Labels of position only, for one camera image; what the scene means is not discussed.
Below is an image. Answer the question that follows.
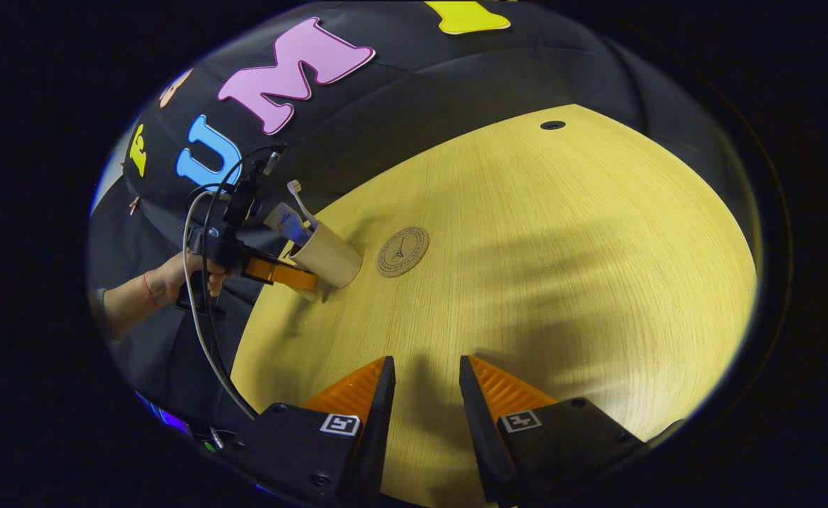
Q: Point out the round wooden coaster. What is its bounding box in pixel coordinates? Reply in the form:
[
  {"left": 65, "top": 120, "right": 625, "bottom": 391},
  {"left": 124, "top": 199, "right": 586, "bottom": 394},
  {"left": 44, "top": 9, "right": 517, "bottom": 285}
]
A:
[{"left": 376, "top": 226, "right": 430, "bottom": 278}]

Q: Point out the white toothpaste tube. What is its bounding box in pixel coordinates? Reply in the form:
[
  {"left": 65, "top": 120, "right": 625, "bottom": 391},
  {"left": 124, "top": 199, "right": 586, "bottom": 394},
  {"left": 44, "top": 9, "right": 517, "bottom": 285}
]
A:
[{"left": 264, "top": 202, "right": 314, "bottom": 246}]

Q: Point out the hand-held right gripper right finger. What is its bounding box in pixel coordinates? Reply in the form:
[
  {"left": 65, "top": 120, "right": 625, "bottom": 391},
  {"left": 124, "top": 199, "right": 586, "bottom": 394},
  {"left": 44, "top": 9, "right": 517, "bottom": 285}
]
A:
[{"left": 458, "top": 354, "right": 647, "bottom": 507}]

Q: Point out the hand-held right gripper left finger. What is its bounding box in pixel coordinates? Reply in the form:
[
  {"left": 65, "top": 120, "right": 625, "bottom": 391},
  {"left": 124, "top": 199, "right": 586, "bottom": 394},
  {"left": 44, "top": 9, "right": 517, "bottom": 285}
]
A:
[{"left": 227, "top": 355, "right": 397, "bottom": 508}]

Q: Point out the black backdrop cloth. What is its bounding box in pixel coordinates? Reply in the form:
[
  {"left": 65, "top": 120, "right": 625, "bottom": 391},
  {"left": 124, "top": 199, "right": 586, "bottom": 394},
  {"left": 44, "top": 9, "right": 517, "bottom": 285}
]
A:
[{"left": 88, "top": 0, "right": 760, "bottom": 431}]

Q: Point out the pale pink toothbrush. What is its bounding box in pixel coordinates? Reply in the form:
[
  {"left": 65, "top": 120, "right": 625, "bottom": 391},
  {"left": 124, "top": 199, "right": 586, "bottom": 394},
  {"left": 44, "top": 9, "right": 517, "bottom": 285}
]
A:
[{"left": 286, "top": 180, "right": 319, "bottom": 231}]

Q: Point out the wooden desktop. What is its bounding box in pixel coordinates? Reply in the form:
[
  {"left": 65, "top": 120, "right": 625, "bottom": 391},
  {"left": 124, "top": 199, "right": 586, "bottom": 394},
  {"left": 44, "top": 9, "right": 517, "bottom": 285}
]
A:
[{"left": 231, "top": 104, "right": 759, "bottom": 508}]

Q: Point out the beige cup with wooden handle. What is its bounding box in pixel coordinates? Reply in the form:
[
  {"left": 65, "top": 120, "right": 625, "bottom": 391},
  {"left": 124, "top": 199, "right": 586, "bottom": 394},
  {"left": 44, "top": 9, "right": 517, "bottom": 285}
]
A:
[{"left": 284, "top": 219, "right": 364, "bottom": 303}]

